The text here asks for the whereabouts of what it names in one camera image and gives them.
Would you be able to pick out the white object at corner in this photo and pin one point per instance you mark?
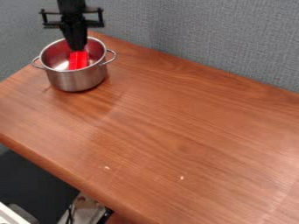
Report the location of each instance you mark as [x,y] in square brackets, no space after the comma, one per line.
[12,215]

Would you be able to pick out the stainless steel pot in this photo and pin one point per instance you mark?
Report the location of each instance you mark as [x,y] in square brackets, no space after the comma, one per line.
[54,62]

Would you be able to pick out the white table leg frame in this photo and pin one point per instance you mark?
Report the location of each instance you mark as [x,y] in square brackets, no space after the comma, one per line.
[86,211]

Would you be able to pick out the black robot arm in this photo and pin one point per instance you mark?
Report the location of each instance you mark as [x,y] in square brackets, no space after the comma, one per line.
[68,7]

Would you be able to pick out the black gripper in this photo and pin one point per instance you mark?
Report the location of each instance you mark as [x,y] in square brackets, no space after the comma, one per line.
[74,18]

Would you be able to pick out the red block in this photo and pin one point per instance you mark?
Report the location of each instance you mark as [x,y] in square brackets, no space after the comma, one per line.
[79,60]

